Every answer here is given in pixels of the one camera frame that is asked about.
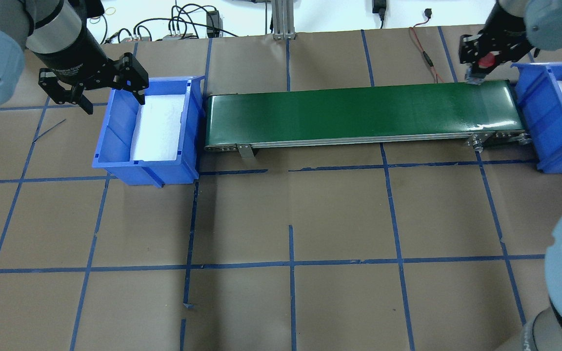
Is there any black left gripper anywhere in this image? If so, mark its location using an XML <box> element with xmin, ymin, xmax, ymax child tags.
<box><xmin>38</xmin><ymin>53</ymin><xmax>149</xmax><ymax>115</ymax></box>

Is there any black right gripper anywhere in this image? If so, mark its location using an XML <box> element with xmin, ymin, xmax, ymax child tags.
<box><xmin>459</xmin><ymin>30</ymin><xmax>535</xmax><ymax>64</ymax></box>

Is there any red push button switch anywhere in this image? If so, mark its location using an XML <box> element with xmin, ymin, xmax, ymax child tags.
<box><xmin>465</xmin><ymin>53</ymin><xmax>497</xmax><ymax>86</ymax></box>

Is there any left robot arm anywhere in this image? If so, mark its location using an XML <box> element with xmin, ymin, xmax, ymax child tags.
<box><xmin>0</xmin><ymin>0</ymin><xmax>149</xmax><ymax>114</ymax></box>

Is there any blue left plastic bin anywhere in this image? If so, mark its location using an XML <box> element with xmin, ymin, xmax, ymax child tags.
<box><xmin>92</xmin><ymin>76</ymin><xmax>205</xmax><ymax>188</ymax></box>

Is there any blue plastic bin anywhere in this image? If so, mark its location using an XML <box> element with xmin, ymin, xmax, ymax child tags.
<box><xmin>92</xmin><ymin>76</ymin><xmax>205</xmax><ymax>188</ymax></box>
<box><xmin>514</xmin><ymin>62</ymin><xmax>562</xmax><ymax>174</ymax></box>

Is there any white foam pad left bin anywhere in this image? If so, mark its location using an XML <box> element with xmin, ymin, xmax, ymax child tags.
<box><xmin>130</xmin><ymin>94</ymin><xmax>185</xmax><ymax>161</ymax></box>

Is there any green conveyor belt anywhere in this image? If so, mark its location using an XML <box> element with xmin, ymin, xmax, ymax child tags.
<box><xmin>205</xmin><ymin>80</ymin><xmax>532</xmax><ymax>157</ymax></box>

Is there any blue right plastic bin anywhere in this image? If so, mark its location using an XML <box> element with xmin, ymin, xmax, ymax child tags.
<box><xmin>514</xmin><ymin>62</ymin><xmax>562</xmax><ymax>174</ymax></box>

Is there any aluminium frame post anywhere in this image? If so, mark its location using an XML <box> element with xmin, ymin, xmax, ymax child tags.
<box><xmin>271</xmin><ymin>0</ymin><xmax>296</xmax><ymax>40</ymax></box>

